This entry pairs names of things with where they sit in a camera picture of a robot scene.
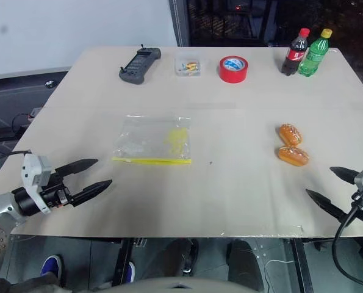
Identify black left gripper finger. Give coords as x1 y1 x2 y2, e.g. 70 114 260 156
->
68 179 113 208
51 158 99 181

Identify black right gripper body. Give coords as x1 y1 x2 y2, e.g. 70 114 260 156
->
348 187 363 224

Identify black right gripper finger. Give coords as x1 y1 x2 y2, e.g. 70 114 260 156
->
329 166 360 186
305 188 352 222

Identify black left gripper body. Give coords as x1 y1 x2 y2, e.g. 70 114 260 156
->
40 172 76 209

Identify sesame bread bun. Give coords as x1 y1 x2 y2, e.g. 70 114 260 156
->
277 145 311 167
278 123 304 147

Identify clear zip bag yellow seal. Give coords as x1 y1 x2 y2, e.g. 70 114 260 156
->
112 115 193 166

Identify black table leg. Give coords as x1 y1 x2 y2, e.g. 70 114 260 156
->
290 237 315 293
112 237 134 287

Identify grey remote controller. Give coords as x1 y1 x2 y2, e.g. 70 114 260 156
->
118 44 162 85

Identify green soda bottle yellow cap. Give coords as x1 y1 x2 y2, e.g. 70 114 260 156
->
297 28 333 78

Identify cola bottle red cap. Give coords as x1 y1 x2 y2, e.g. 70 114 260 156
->
280 27 311 77

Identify pale robot torso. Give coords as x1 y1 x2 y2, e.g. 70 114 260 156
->
121 275 257 293

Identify clear plastic box small parts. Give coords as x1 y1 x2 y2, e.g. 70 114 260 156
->
174 56 202 78

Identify red tape roll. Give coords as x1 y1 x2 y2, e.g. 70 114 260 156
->
218 55 250 84

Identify grey window pillar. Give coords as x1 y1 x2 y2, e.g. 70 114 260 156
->
168 0 190 48

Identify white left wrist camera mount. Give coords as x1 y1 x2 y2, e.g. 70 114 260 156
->
21 153 52 215

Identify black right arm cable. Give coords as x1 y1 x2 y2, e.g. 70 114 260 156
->
331 192 363 290

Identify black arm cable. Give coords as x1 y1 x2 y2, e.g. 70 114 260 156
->
331 192 363 290
0 149 32 168

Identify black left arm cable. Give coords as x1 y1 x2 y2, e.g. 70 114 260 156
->
0 149 32 168

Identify white floor cable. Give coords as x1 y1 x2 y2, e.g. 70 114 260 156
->
265 259 293 267

